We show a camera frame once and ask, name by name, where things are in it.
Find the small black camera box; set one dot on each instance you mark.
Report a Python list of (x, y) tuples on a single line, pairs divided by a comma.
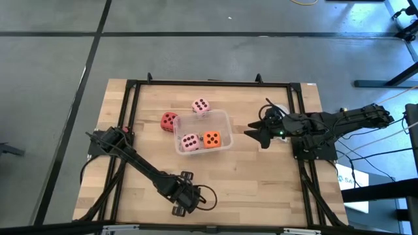
[(211, 229)]

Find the red foam die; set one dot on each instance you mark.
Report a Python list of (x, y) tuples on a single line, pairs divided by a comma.
[(168, 121)]

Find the black metal table frame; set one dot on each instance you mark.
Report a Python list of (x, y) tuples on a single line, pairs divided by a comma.
[(212, 83)]

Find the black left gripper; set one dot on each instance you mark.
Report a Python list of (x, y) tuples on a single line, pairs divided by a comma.
[(183, 194)]

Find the white printed box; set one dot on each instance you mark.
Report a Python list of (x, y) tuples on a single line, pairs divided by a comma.
[(356, 182)]

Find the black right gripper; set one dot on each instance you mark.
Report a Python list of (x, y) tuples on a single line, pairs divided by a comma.
[(279, 125)]

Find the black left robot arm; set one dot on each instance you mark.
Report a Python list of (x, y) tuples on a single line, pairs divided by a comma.
[(137, 163)]

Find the grey chair base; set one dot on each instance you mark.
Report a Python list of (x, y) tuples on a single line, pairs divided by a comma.
[(9, 149)]

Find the white metal bracket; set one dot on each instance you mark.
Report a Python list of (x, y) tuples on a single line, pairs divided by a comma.
[(302, 231), (121, 228)]

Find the orange foam die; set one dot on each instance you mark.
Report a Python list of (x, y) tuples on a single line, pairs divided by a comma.
[(212, 139)]

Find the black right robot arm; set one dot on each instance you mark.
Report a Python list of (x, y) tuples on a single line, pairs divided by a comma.
[(326, 125)]

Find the pink foam die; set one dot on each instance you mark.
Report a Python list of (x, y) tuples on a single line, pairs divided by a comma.
[(190, 142), (200, 105)]

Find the clear plastic bin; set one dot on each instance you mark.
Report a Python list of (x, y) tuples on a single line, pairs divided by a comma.
[(209, 120)]

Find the black table leg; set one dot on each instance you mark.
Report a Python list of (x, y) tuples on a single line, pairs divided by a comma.
[(385, 84)]

